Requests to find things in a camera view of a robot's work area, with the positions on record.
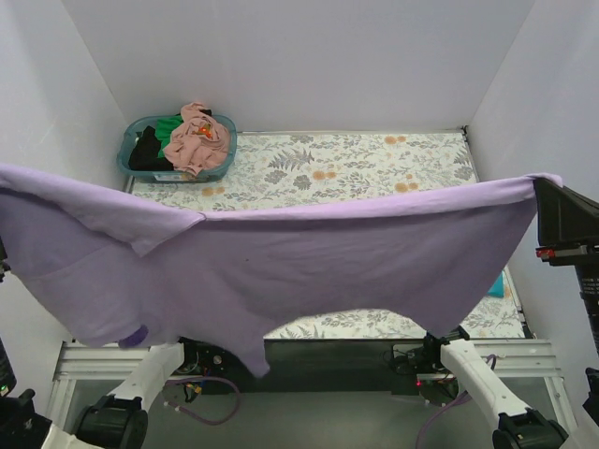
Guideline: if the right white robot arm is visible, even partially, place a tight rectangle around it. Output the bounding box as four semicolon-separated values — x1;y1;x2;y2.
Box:
423;174;598;448

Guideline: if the black shirt in basket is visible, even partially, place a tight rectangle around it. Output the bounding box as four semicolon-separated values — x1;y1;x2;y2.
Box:
128;126;174;171

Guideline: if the purple t shirt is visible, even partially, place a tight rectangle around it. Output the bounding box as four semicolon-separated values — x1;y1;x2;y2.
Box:
1;165;536;377

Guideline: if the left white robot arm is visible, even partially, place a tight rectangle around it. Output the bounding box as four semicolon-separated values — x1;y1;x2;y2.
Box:
1;341;199;448

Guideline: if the pink crumpled shirt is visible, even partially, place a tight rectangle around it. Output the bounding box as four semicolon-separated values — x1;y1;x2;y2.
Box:
164;103;231;176

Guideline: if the teal plastic laundry basket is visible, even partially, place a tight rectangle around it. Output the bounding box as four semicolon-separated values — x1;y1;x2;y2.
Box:
116;115;237;183

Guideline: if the green shirt in basket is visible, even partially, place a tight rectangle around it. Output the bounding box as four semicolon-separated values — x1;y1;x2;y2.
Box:
154;114;183;158

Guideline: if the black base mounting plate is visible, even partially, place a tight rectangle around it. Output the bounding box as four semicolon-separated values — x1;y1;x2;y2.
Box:
179;338;458;399

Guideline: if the aluminium frame rail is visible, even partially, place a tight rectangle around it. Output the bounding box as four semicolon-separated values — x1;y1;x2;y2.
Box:
49;330;578;433

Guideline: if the floral patterned table mat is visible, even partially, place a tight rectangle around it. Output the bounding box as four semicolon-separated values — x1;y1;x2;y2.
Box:
125;132;530;340

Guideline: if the folded teal t shirt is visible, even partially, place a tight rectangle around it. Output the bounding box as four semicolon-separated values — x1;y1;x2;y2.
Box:
487;272;504;298

